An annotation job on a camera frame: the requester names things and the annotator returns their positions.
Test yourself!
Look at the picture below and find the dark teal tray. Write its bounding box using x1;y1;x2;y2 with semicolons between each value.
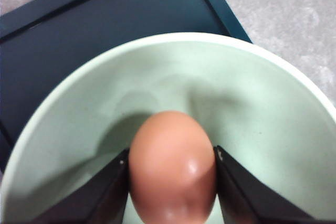
0;0;252;184

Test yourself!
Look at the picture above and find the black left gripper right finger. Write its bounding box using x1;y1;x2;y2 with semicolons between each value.
214;146;326;224

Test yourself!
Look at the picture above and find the beige egg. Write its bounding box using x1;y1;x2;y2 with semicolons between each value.
129;111;216;224

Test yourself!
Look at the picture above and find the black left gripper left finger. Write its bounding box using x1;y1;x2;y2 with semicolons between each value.
30;148;130;224

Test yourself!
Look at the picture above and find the pale green ceramic bowl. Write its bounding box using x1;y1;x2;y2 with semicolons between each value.
0;33;336;224

